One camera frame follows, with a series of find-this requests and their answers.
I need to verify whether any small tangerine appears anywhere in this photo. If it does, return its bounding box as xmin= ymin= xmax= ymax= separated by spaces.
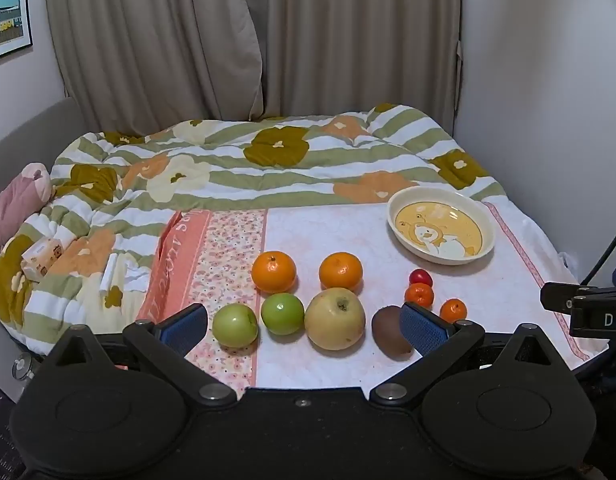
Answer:
xmin=440 ymin=298 xmax=468 ymax=324
xmin=405 ymin=283 xmax=435 ymax=309

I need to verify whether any black smartphone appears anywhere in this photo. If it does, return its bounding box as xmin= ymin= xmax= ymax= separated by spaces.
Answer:
xmin=0 ymin=386 xmax=28 ymax=480

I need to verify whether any yellow pear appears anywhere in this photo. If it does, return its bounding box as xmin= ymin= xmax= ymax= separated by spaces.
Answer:
xmin=304 ymin=288 xmax=366 ymax=351

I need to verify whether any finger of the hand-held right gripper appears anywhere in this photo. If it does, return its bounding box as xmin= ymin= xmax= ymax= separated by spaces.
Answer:
xmin=540 ymin=282 xmax=616 ymax=314

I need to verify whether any beige curtain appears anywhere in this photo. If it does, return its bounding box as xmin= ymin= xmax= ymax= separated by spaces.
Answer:
xmin=238 ymin=0 xmax=462 ymax=128
xmin=42 ymin=0 xmax=267 ymax=134

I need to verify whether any pink plush toy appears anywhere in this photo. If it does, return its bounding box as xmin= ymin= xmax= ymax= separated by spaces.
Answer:
xmin=0 ymin=162 xmax=54 ymax=256

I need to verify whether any green apple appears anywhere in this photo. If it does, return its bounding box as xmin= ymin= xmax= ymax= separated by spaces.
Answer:
xmin=212 ymin=303 xmax=259 ymax=348
xmin=261 ymin=292 xmax=305 ymax=336

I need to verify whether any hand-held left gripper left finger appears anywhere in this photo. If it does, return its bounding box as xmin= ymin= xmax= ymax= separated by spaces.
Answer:
xmin=38 ymin=303 xmax=239 ymax=408

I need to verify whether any brown kiwi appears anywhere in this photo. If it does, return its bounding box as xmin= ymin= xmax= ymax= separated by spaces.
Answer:
xmin=371 ymin=306 xmax=415 ymax=357

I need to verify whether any floral striped blanket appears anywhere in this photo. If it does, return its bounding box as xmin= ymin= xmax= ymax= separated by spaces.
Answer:
xmin=0 ymin=104 xmax=511 ymax=358

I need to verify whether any large orange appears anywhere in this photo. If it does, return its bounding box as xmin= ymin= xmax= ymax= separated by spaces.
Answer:
xmin=251 ymin=251 xmax=297 ymax=294
xmin=319 ymin=252 xmax=364 ymax=292

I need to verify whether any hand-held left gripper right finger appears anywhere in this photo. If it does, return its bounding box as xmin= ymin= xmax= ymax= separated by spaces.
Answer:
xmin=369 ymin=301 xmax=574 ymax=408

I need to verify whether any black cable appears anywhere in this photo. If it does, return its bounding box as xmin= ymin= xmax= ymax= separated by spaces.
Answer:
xmin=580 ymin=219 xmax=616 ymax=285

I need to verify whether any pink floral towel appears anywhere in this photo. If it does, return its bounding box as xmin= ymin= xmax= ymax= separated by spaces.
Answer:
xmin=136 ymin=202 xmax=591 ymax=392

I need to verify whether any cream bowl with cartoon print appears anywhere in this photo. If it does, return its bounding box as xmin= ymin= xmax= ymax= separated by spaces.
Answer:
xmin=387 ymin=186 xmax=496 ymax=265

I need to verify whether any tissue packet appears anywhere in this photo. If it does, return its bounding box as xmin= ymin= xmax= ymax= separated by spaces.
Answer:
xmin=21 ymin=237 xmax=64 ymax=281

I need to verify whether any grey upholstered headboard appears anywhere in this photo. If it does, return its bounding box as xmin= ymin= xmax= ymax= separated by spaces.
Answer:
xmin=0 ymin=97 xmax=86 ymax=203

